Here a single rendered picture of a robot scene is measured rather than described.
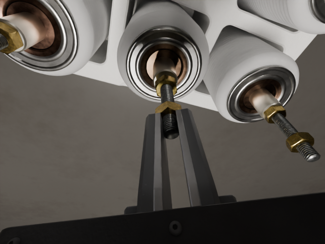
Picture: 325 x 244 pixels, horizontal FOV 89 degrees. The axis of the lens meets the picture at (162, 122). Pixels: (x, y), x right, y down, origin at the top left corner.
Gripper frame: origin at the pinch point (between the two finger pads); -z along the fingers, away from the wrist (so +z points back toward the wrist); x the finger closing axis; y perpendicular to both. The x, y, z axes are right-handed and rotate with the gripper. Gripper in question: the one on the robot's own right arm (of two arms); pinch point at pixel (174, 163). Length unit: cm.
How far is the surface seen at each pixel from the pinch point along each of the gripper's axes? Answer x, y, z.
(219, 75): -6.4, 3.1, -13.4
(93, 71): 10.2, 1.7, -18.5
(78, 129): 32, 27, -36
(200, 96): -5.2, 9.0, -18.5
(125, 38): 2.9, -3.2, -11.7
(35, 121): 43, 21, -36
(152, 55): 0.8, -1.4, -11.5
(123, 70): 4.1, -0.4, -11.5
